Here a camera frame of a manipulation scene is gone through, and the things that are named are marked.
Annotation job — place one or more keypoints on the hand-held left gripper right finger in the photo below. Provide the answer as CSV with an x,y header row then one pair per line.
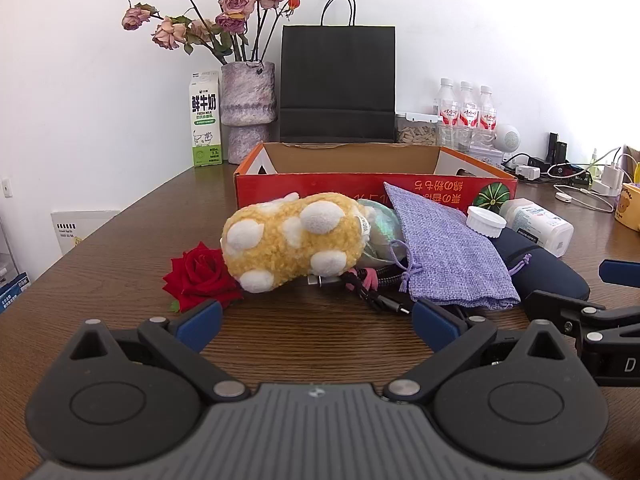
x,y
437,325

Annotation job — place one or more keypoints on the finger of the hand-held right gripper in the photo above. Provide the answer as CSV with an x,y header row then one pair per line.
x,y
560,307
620,271

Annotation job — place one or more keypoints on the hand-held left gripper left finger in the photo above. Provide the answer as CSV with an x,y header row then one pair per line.
x,y
200,322

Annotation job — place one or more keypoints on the navy blue soft case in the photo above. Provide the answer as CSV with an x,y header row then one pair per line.
x,y
545,270

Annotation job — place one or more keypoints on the red rose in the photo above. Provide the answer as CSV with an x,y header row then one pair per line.
x,y
200,275

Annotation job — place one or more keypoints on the white cotton swab box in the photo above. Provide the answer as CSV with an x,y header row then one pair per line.
x,y
540,225

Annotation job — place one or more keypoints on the yellow spotted plush toy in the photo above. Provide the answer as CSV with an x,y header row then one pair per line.
x,y
280,250

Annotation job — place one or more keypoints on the iridescent plastic bag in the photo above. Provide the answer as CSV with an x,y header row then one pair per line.
x,y
385,230

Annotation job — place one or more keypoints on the white plastic lid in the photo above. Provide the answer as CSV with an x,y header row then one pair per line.
x,y
485,220

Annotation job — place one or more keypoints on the red cardboard box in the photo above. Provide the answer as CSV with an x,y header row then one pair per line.
x,y
300,187

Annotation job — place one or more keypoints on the clear container of seeds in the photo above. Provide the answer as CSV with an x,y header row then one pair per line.
x,y
417,132

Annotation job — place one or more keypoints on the yellow bear mug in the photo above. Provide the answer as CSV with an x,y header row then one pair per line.
x,y
631,207

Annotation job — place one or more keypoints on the small clear spray bottle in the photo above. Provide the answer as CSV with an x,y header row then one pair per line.
x,y
594,165

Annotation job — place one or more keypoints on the black power strip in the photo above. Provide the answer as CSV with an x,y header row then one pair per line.
x,y
565,169

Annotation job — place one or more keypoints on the white charger block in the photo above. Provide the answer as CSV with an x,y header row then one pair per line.
x,y
529,172

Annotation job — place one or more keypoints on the black power adapter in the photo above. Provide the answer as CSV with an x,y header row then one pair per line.
x,y
552,147

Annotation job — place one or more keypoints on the white flat carton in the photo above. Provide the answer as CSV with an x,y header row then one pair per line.
x,y
82,230

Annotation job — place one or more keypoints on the white tin box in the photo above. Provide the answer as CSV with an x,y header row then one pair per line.
x,y
487,156

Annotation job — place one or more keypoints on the white round speaker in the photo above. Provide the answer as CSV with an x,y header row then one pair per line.
x,y
509,137

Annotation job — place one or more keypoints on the clear glass jar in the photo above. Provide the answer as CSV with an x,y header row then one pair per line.
x,y
455,138

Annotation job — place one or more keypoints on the blue boxes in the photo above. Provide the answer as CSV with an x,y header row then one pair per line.
x,y
12,292

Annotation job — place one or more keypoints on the white green milk carton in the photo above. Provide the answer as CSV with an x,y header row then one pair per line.
x,y
205,125

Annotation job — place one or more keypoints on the water bottle with red label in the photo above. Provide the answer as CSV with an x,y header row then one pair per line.
x,y
446,105
468,107
487,110

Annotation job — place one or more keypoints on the purple stone vase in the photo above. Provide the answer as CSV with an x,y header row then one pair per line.
x,y
247,105

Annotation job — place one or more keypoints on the black paper bag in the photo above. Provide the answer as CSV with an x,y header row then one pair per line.
x,y
335,85

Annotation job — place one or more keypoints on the dried rose bouquet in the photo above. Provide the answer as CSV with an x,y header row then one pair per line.
x,y
235,2

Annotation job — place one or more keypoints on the white wall charger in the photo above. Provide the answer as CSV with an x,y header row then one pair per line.
x,y
610,180

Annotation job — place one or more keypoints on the white wall outlet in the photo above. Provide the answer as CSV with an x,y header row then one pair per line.
x,y
6,187

